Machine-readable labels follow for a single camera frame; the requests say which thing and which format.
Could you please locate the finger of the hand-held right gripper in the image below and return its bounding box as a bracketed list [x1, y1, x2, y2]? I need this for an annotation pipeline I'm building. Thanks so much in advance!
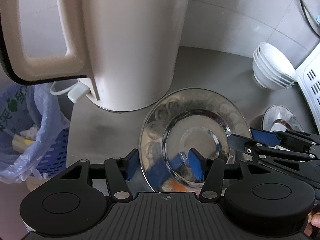
[228, 133, 266, 159]
[251, 128, 313, 147]

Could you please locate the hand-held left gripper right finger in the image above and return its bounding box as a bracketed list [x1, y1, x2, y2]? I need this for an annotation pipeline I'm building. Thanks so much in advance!
[188, 149, 273, 202]

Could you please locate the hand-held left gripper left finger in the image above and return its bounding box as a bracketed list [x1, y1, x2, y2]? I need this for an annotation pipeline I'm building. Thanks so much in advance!
[60, 149, 139, 202]

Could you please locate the stainless steel plate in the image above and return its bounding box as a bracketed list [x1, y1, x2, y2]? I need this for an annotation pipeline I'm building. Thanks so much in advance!
[261, 104, 304, 133]
[138, 87, 252, 193]

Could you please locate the person's right hand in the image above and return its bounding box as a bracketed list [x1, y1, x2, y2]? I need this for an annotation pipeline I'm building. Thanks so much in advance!
[309, 204, 320, 237]

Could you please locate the white microwave oven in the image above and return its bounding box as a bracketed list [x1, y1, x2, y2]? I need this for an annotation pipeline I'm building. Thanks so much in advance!
[295, 42, 320, 130]

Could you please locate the blue plastic basket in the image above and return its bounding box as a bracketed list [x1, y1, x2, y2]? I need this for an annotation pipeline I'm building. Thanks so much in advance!
[30, 127, 70, 178]

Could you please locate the white crumpled tissue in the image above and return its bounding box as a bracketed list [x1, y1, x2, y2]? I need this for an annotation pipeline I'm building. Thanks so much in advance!
[19, 126, 39, 140]

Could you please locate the yellow wrapper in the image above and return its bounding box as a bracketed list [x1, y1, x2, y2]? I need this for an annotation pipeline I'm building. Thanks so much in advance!
[12, 133, 34, 153]

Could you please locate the beige electric kettle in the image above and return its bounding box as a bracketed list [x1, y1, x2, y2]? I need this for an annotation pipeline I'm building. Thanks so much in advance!
[0, 0, 193, 113]

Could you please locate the white kettle power cable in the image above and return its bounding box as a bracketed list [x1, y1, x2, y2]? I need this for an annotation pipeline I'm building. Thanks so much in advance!
[50, 81, 91, 103]

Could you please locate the black power cord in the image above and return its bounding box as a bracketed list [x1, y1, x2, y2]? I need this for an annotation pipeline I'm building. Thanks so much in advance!
[293, 0, 320, 37]

